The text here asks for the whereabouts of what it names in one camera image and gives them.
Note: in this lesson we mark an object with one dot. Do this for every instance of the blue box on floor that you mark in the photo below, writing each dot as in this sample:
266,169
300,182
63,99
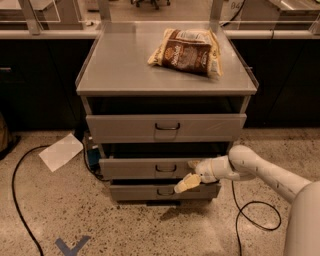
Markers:
93,157

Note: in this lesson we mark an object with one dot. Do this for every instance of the black office chair base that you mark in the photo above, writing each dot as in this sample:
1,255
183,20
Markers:
154,3

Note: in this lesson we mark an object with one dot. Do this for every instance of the grey metal drawer cabinet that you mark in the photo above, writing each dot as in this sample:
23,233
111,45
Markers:
117,80

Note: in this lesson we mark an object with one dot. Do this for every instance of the grey top drawer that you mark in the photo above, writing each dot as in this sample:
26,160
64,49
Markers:
165,128

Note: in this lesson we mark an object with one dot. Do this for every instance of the grey drawer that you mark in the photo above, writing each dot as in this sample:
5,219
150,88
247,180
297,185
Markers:
165,128
145,168
159,189

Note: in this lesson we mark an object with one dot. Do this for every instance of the brown bag at left edge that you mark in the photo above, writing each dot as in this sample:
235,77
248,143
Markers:
6,139

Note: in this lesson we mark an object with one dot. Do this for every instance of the brown yellow chip bag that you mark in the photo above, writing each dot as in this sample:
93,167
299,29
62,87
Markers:
194,51

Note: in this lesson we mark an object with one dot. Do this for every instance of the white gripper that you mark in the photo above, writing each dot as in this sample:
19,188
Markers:
204,171

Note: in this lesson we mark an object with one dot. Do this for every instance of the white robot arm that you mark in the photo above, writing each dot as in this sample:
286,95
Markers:
242,163

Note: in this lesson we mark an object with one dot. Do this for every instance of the white paper sheet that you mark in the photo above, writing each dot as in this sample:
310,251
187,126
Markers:
61,152

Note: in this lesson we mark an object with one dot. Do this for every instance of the grey bottom drawer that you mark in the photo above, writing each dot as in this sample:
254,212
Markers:
159,189

